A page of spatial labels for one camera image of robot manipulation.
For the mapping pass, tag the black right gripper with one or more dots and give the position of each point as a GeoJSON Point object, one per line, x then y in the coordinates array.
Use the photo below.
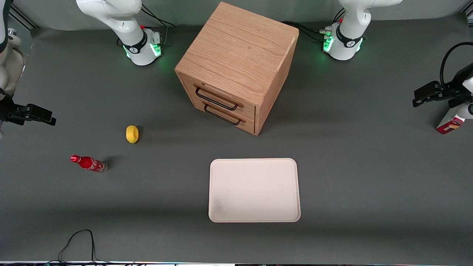
{"type": "Point", "coordinates": [8, 111]}

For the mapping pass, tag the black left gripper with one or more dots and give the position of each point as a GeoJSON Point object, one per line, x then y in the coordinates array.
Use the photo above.
{"type": "Point", "coordinates": [453, 89]}

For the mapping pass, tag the red cookie box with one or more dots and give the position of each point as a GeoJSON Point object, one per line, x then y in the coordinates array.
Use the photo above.
{"type": "Point", "coordinates": [449, 125]}

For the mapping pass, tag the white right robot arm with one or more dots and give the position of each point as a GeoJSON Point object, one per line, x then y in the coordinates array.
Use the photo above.
{"type": "Point", "coordinates": [129, 29]}

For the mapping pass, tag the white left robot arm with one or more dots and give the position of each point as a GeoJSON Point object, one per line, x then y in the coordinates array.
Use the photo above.
{"type": "Point", "coordinates": [347, 40]}

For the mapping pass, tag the cream plastic tray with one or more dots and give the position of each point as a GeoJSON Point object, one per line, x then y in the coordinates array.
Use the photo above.
{"type": "Point", "coordinates": [255, 190]}

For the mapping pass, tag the red cola bottle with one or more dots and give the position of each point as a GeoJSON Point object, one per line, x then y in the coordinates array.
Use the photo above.
{"type": "Point", "coordinates": [90, 163]}

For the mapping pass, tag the yellow lemon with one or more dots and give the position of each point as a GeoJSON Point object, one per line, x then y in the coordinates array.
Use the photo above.
{"type": "Point", "coordinates": [132, 133]}

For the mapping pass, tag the wooden two-drawer cabinet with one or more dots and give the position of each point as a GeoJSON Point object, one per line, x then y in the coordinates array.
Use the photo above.
{"type": "Point", "coordinates": [236, 48]}

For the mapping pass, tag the aluminium frame rail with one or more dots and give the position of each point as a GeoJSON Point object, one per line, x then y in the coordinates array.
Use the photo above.
{"type": "Point", "coordinates": [468, 14]}
{"type": "Point", "coordinates": [22, 18]}

